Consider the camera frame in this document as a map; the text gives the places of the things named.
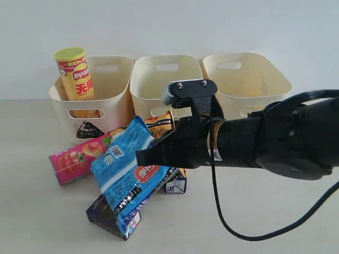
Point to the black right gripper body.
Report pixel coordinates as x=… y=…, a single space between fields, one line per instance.
x=194 y=151

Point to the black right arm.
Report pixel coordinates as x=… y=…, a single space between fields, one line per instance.
x=301 y=143

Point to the cream bin triangle mark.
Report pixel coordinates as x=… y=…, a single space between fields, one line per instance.
x=111 y=78

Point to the blue noodle packet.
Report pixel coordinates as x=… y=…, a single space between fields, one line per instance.
x=125 y=185

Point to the cream bin square mark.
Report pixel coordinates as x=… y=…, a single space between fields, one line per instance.
x=149 y=78

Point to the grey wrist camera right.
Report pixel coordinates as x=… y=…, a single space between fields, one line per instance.
x=179 y=93

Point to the orange noodle packet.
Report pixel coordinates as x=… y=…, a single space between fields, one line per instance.
x=157 y=126

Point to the cream bin circle mark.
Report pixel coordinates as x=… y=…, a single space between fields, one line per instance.
x=246 y=82

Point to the pink Lays chips can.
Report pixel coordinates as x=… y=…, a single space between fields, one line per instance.
x=75 y=162

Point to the yellow Lays chips can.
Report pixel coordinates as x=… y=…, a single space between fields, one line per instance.
x=74 y=74

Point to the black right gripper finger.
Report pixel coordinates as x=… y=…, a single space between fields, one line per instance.
x=149 y=157
x=169 y=140

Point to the blue white milk carton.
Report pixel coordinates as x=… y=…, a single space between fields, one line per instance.
x=177 y=184

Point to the purple chocolate box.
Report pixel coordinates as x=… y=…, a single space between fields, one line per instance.
x=100 y=214

